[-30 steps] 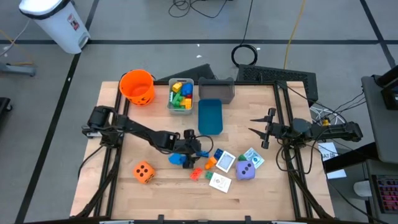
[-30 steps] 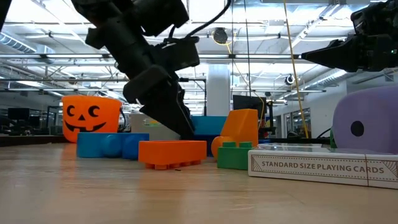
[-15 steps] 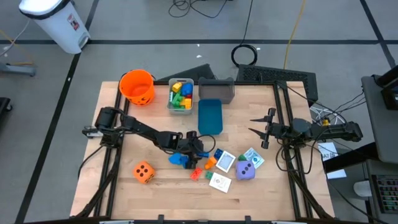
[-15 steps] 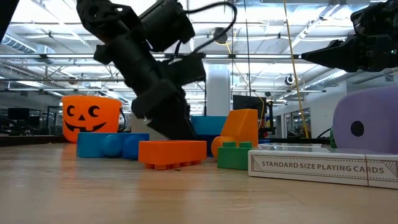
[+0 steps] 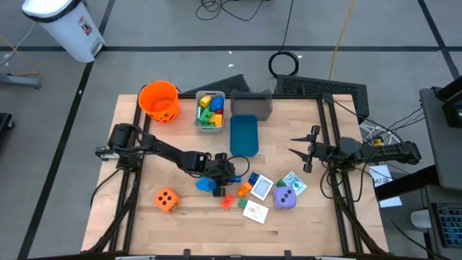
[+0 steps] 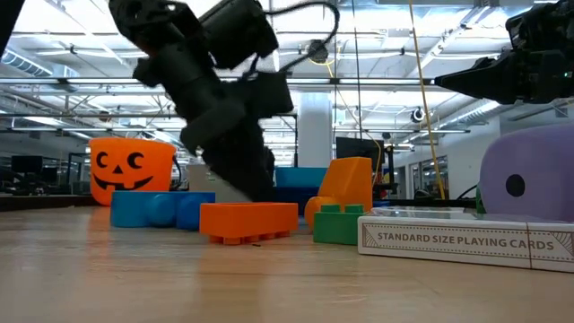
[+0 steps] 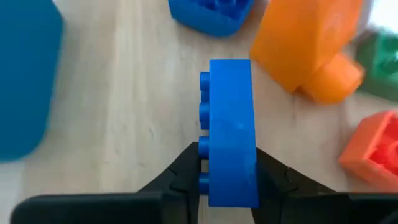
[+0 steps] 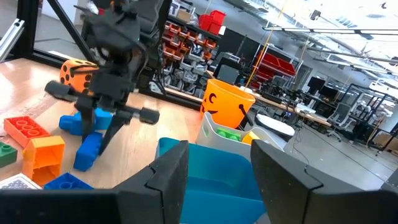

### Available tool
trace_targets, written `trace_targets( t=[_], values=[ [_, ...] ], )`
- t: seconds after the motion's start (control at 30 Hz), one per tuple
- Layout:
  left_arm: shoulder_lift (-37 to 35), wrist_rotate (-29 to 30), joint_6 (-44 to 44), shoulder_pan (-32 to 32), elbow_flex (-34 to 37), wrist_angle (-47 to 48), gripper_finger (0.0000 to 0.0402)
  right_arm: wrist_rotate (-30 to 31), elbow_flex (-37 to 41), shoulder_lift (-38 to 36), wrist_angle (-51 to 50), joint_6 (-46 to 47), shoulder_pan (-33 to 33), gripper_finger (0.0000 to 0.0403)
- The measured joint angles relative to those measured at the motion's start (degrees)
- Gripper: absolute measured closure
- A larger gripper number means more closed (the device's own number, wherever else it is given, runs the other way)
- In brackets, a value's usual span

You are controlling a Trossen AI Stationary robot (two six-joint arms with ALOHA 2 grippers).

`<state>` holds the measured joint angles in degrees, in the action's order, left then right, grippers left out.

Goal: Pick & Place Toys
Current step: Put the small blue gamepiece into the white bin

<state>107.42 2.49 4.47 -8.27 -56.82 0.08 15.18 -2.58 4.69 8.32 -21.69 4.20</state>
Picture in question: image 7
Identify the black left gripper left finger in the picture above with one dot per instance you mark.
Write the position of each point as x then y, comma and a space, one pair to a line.
180, 186

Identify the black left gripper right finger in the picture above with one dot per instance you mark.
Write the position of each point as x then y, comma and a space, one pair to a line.
280, 193

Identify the blue toy brick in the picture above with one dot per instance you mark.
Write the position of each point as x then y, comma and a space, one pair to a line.
211, 15
231, 124

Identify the red-orange toy brick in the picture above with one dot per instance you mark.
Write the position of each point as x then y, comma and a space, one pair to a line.
370, 152

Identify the orange toy brick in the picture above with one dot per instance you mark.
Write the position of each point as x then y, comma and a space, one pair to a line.
295, 40

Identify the small green toy brick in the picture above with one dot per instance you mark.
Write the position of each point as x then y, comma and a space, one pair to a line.
381, 62

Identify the teal plastic bin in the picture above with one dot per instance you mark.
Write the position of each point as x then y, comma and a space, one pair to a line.
28, 77

